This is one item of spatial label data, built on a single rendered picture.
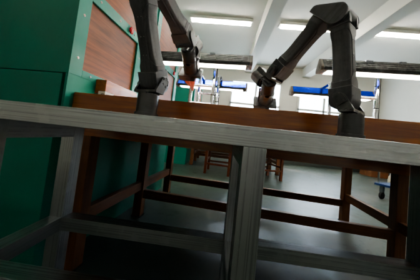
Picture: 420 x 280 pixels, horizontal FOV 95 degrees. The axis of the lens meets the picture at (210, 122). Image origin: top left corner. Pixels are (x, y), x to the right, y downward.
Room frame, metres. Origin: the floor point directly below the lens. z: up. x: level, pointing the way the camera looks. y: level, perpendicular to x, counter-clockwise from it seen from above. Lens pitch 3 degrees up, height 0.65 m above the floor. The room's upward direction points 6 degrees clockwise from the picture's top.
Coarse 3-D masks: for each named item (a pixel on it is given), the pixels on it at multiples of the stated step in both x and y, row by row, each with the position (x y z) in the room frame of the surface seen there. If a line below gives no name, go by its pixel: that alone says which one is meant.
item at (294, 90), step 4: (292, 88) 1.55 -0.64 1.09; (296, 88) 1.54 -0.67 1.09; (300, 88) 1.54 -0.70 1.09; (304, 88) 1.53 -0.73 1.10; (308, 88) 1.53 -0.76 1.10; (312, 88) 1.53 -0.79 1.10; (316, 88) 1.53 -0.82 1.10; (324, 88) 1.52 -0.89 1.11; (292, 92) 1.52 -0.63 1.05; (296, 92) 1.52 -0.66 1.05; (300, 92) 1.52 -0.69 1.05; (304, 92) 1.51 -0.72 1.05; (308, 92) 1.51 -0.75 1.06; (312, 92) 1.50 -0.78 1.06; (316, 92) 1.50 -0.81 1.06; (320, 92) 1.50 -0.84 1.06; (324, 92) 1.50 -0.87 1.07; (364, 92) 1.47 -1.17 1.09; (368, 92) 1.47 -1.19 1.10; (372, 92) 1.47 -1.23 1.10; (372, 100) 1.46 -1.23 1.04
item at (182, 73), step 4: (184, 64) 0.80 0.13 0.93; (192, 64) 0.80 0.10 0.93; (184, 68) 0.82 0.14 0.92; (188, 68) 0.81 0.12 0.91; (192, 68) 0.81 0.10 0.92; (196, 68) 0.83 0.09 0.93; (180, 72) 0.85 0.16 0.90; (184, 72) 0.84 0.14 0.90; (188, 72) 0.83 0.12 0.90; (192, 72) 0.83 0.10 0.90; (196, 72) 0.84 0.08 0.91; (200, 72) 0.84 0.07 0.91; (184, 76) 0.84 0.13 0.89; (188, 76) 0.83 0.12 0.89; (192, 76) 0.83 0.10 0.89; (196, 76) 0.83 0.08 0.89; (200, 76) 0.83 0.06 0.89
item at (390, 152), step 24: (24, 120) 0.40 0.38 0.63; (48, 120) 0.39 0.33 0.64; (72, 120) 0.39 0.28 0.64; (96, 120) 0.39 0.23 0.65; (120, 120) 0.39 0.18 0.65; (144, 120) 0.38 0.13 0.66; (168, 120) 0.38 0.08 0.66; (192, 120) 0.38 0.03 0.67; (240, 144) 0.37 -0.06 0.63; (264, 144) 0.37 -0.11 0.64; (288, 144) 0.37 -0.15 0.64; (312, 144) 0.36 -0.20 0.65; (336, 144) 0.36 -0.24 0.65; (360, 144) 0.36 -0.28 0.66; (384, 144) 0.35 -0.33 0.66; (408, 144) 0.35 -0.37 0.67
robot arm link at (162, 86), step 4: (160, 80) 0.57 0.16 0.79; (164, 80) 0.59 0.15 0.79; (160, 84) 0.57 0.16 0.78; (164, 84) 0.59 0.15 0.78; (168, 84) 0.61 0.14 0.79; (136, 88) 0.58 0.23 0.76; (140, 88) 0.60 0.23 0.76; (156, 88) 0.56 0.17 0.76; (160, 88) 0.57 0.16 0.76; (164, 88) 0.59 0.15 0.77; (152, 92) 0.57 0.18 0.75; (156, 92) 0.56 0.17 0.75; (160, 92) 0.57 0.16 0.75
